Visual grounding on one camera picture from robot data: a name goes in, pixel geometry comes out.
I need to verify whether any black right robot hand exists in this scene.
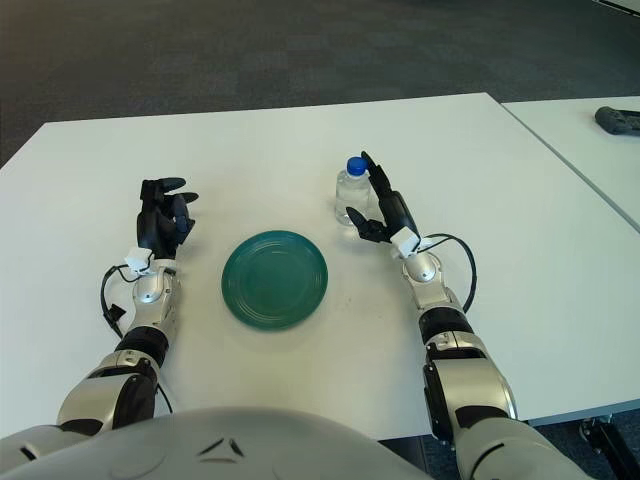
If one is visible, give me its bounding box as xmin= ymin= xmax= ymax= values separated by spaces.
xmin=345 ymin=150 xmax=421 ymax=245

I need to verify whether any black table leg with caster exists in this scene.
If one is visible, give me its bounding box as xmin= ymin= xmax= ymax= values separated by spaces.
xmin=579 ymin=414 xmax=640 ymax=480

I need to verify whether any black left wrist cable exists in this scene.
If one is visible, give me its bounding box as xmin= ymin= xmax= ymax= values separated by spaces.
xmin=99 ymin=263 xmax=139 ymax=339

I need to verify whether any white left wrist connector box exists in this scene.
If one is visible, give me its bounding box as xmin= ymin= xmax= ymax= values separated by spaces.
xmin=124 ymin=247 xmax=153 ymax=274

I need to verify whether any green round plate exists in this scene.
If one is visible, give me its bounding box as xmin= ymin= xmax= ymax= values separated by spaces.
xmin=221 ymin=229 xmax=330 ymax=331

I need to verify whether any grey fabric object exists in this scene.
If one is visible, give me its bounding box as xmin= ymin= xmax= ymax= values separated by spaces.
xmin=593 ymin=106 xmax=640 ymax=135

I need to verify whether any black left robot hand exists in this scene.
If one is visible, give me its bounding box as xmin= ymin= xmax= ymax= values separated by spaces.
xmin=135 ymin=176 xmax=200 ymax=261

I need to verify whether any white right wrist connector box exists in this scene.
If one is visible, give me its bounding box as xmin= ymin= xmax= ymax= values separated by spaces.
xmin=389 ymin=227 xmax=421 ymax=260

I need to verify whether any grey robot torso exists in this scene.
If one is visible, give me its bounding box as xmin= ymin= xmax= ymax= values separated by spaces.
xmin=0 ymin=405 xmax=436 ymax=480

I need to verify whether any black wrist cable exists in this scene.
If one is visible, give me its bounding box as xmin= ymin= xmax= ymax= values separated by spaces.
xmin=417 ymin=233 xmax=477 ymax=314
xmin=99 ymin=263 xmax=139 ymax=339

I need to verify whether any clear bottle with blue cap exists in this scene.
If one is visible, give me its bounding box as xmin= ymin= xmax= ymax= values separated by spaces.
xmin=333 ymin=156 xmax=372 ymax=227

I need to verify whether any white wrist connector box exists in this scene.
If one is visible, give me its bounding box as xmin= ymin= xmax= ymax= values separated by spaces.
xmin=389 ymin=227 xmax=421 ymax=260
xmin=124 ymin=247 xmax=153 ymax=274

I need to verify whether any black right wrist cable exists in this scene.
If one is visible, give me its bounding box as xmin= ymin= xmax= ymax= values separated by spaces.
xmin=417 ymin=233 xmax=477 ymax=314

